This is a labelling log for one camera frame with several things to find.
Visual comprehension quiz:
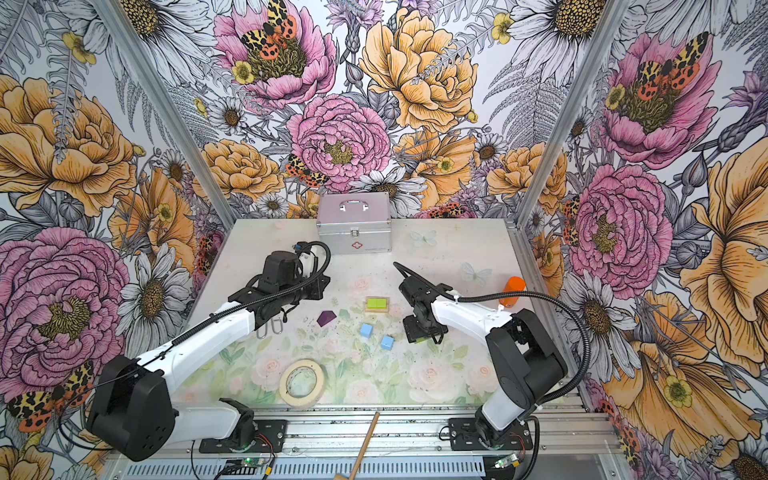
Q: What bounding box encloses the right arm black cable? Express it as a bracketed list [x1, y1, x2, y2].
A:
[392, 261, 592, 404]

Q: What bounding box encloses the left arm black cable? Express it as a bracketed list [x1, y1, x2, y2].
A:
[56, 241, 332, 451]

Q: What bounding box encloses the wooden stick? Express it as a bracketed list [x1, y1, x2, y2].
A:
[333, 411, 381, 480]

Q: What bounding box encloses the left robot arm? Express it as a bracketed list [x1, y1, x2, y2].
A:
[85, 241, 331, 462]

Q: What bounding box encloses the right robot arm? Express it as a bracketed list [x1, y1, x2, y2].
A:
[399, 275, 572, 449]

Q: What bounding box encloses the purple wood block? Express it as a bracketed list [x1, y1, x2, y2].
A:
[317, 310, 337, 327]

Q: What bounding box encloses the masking tape roll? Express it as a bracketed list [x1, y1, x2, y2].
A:
[278, 359, 326, 409]

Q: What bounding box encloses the natural wood plank block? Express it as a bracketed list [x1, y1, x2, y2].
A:
[365, 296, 390, 313]

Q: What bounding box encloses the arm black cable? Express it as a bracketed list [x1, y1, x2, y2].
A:
[392, 261, 592, 404]
[56, 241, 332, 451]

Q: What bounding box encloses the silver first aid case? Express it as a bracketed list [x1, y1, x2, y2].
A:
[316, 192, 392, 255]

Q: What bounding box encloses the light blue cube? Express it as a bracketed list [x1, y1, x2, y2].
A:
[380, 335, 394, 351]
[360, 323, 373, 338]

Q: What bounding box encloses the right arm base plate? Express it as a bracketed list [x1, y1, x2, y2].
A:
[447, 417, 533, 452]

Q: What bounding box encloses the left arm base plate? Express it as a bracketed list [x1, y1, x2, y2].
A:
[198, 419, 288, 454]

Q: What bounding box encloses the orange plastic cup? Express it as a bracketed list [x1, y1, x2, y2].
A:
[498, 276, 526, 309]

